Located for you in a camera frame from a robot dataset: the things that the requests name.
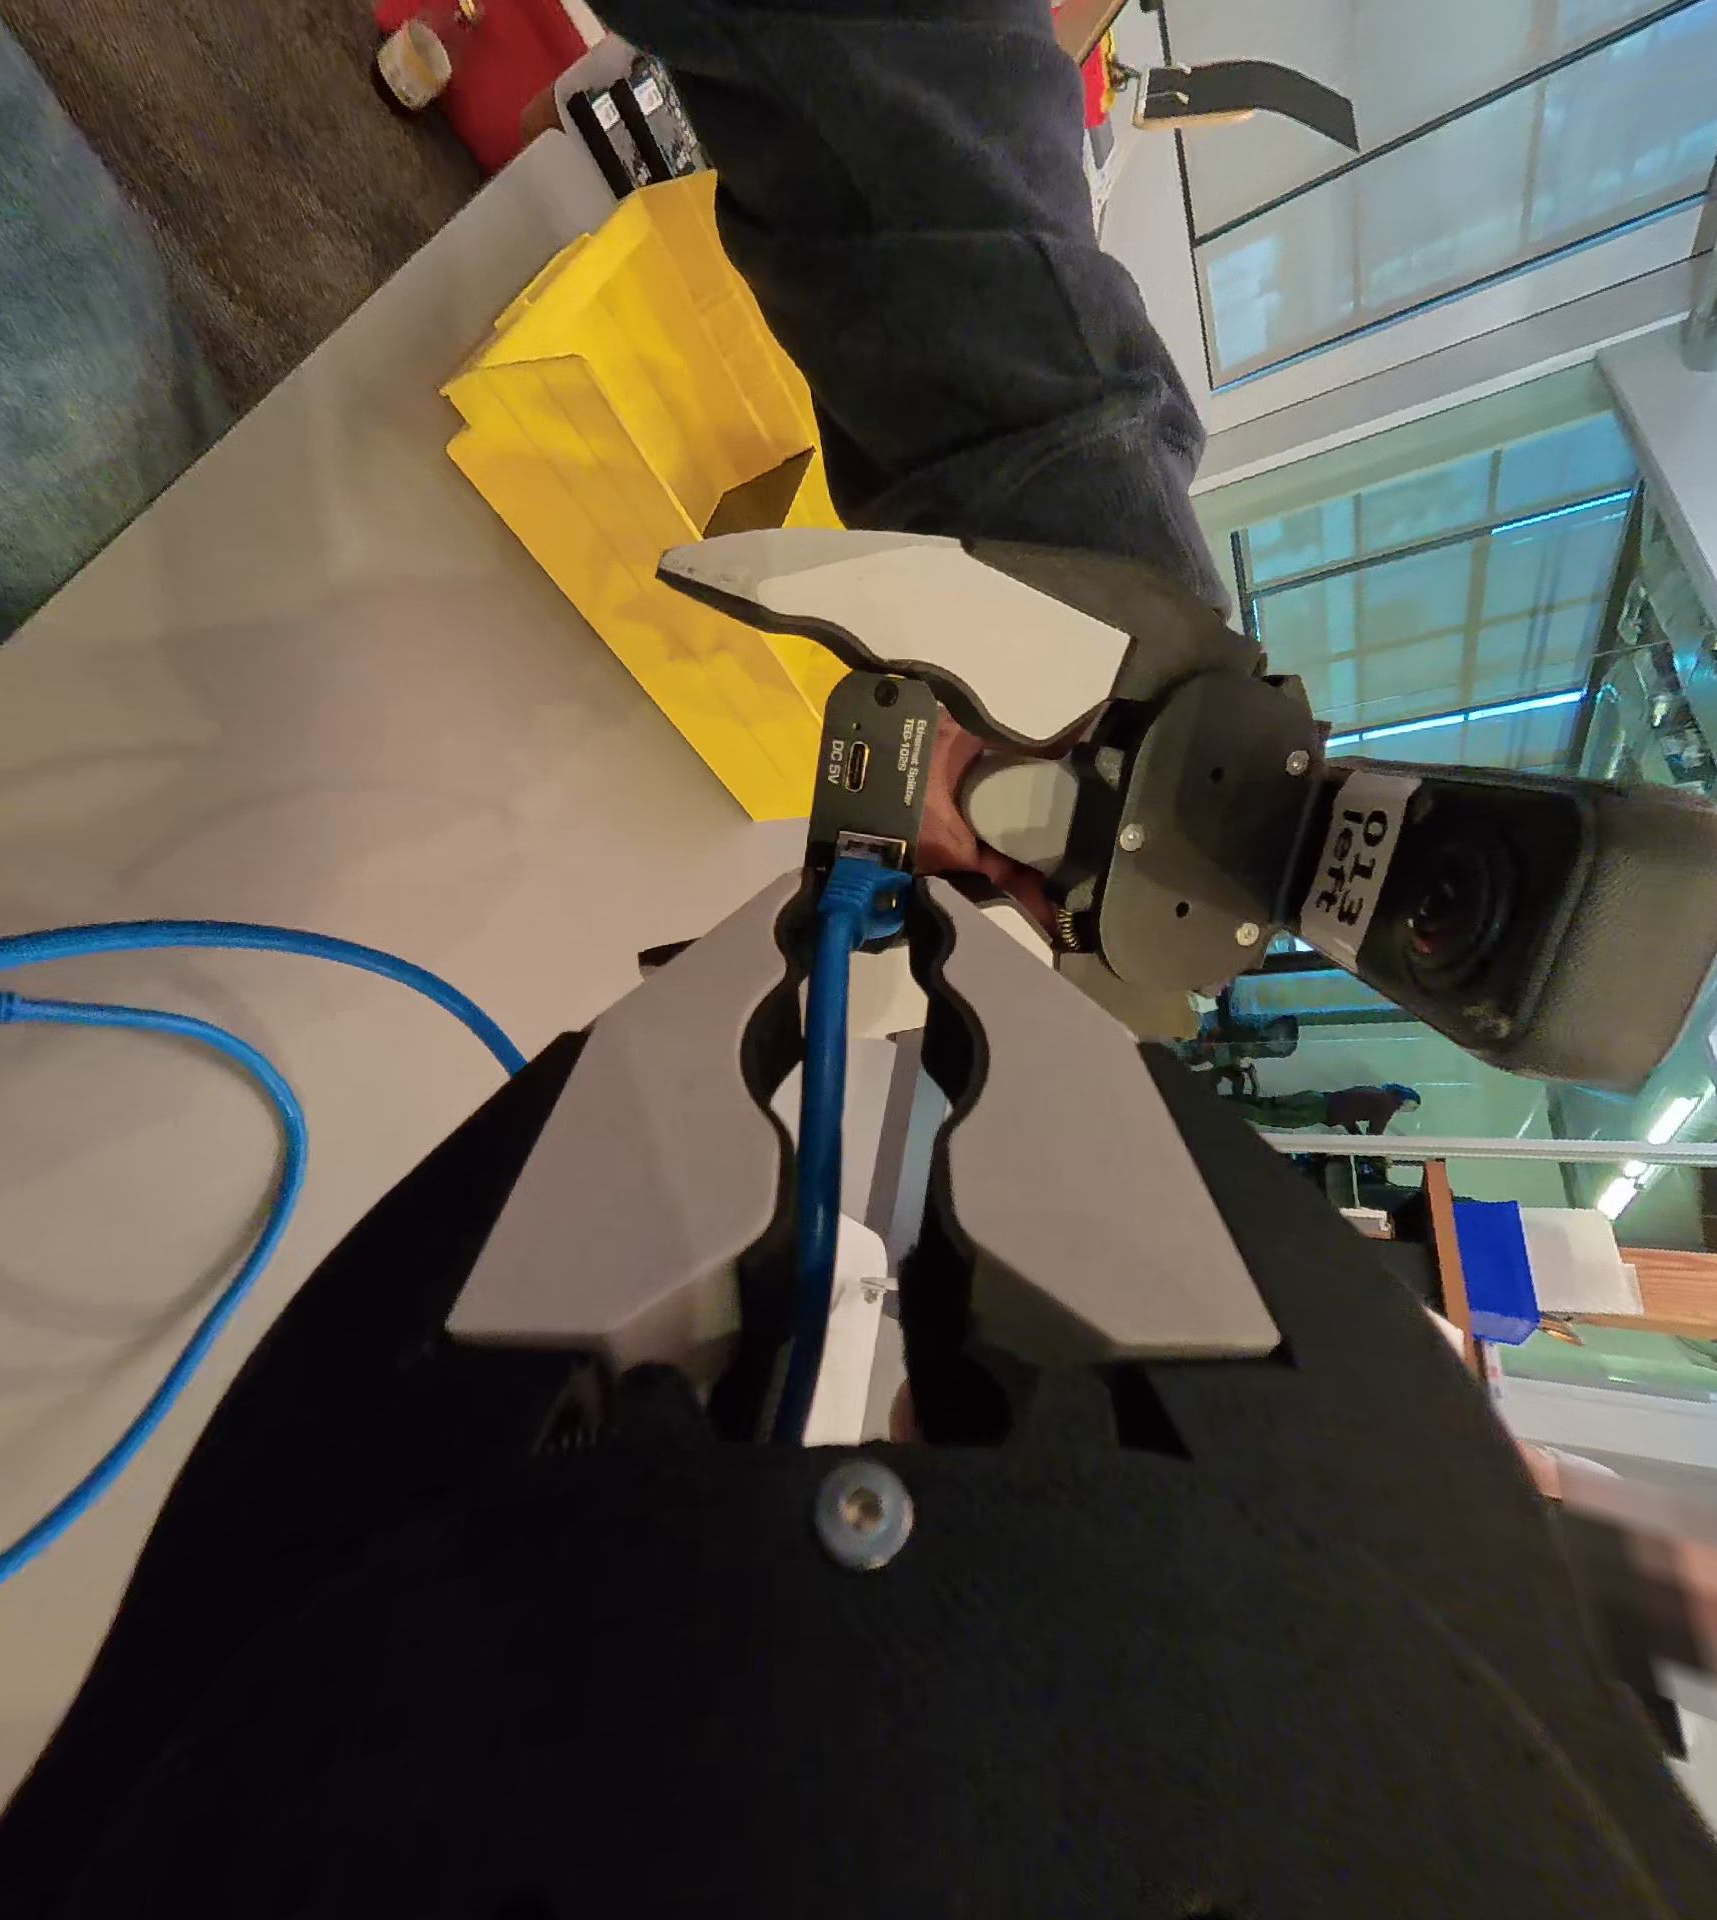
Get blue ethernet cable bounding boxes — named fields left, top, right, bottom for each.
left=0, top=832, right=914, bottom=1652

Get blue plastic bin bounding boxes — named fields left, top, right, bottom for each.
left=1452, top=1195, right=1544, bottom=1347

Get red container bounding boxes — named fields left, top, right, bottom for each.
left=374, top=0, right=593, bottom=170

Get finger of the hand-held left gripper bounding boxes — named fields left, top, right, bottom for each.
left=653, top=528, right=1142, bottom=749
left=949, top=753, right=1089, bottom=875

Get pale cup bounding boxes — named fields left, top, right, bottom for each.
left=379, top=19, right=453, bottom=109

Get black strap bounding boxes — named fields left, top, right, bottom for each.
left=1140, top=55, right=1364, bottom=155

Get black boxes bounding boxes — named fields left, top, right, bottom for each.
left=565, top=51, right=712, bottom=199

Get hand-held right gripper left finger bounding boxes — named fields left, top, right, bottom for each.
left=444, top=874, right=819, bottom=1390

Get stacked yellow plastic bins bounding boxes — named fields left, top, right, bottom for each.
left=441, top=185, right=862, bottom=822

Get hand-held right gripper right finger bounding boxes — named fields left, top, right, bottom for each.
left=910, top=882, right=1282, bottom=1442

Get black ethernet splitter adapter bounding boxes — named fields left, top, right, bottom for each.
left=809, top=670, right=953, bottom=883

